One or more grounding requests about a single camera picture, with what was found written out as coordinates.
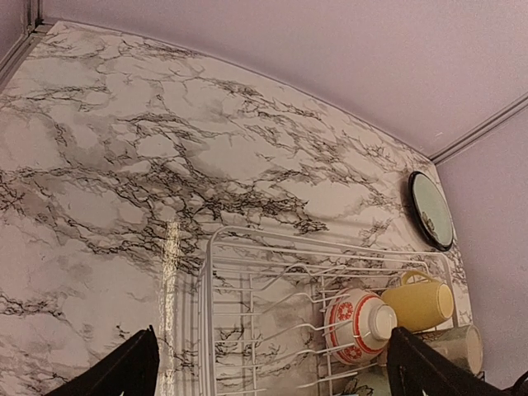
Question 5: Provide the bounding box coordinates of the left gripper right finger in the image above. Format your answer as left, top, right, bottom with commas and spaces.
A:
387, 327, 502, 396

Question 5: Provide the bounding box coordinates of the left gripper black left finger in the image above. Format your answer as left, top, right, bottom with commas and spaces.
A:
49, 327, 160, 396

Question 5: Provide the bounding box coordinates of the tall shell patterned mug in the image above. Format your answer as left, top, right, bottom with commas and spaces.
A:
415, 324, 483, 375

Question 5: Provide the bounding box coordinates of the black rimmed large plate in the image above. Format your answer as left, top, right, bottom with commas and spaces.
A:
408, 170, 458, 252

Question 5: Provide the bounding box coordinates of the light blue floral plate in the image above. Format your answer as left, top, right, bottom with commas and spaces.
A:
412, 174, 455, 245

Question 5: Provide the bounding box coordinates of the pale green ceramic bowl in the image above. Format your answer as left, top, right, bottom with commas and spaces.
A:
337, 365, 391, 396

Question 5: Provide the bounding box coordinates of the yellow ceramic cup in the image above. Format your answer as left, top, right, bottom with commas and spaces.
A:
381, 271, 455, 332

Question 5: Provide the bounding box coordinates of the white red patterned teacup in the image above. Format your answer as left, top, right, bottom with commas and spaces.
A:
323, 288, 398, 365

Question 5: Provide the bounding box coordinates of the white wire dish rack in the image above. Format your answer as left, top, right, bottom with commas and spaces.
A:
197, 226, 471, 395

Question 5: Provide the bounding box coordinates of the right aluminium frame post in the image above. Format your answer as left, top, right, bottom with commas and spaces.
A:
430, 93, 527, 165

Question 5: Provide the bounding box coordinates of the aluminium frame post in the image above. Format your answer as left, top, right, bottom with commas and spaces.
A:
1, 0, 51, 89
430, 93, 527, 165

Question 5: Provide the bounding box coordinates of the left aluminium frame post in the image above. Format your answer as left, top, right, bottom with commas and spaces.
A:
1, 0, 51, 89

